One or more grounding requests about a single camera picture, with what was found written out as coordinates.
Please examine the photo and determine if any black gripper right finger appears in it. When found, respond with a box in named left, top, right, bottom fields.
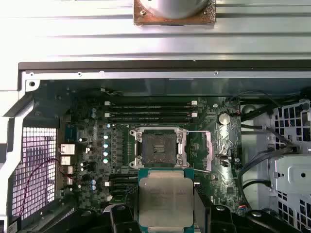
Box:
left=193, top=182, right=295, bottom=233

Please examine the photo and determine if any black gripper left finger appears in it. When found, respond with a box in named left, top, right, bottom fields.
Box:
left=38, top=204, right=142, bottom=233

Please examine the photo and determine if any silver topped CPU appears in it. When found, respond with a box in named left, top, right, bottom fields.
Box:
left=137, top=168, right=195, bottom=233

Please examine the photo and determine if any thin wire locking lever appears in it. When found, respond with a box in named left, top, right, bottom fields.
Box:
left=188, top=167, right=211, bottom=174

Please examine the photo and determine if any black latch RAM slot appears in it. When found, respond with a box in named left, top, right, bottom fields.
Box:
left=105, top=116, right=199, bottom=123
left=109, top=175, right=139, bottom=182
left=104, top=106, right=199, bottom=112

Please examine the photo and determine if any CPU socket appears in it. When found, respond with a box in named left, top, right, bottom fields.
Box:
left=128, top=127, right=190, bottom=170

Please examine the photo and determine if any green motherboard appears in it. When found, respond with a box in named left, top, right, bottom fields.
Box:
left=59, top=95, right=242, bottom=219

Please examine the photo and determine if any perforated metal drive cage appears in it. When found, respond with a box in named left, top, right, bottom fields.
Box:
left=271, top=97, right=311, bottom=233

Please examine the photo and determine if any round coin battery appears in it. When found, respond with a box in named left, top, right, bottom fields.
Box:
left=217, top=111, right=232, bottom=126

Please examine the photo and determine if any black PC case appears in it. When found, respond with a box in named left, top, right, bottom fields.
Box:
left=0, top=61, right=311, bottom=233

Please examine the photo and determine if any brown square mounting plate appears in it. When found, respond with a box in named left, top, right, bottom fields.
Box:
left=133, top=0, right=217, bottom=26

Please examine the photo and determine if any black round cable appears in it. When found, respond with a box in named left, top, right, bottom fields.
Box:
left=241, top=179, right=272, bottom=195
left=230, top=90, right=282, bottom=115

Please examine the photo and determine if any blue grey cable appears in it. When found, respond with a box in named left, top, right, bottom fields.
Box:
left=238, top=149, right=276, bottom=212

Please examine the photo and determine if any thin red wire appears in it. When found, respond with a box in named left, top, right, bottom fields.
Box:
left=20, top=157, right=61, bottom=217

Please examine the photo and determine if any grey flat cable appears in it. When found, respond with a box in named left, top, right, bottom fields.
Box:
left=241, top=123, right=298, bottom=153

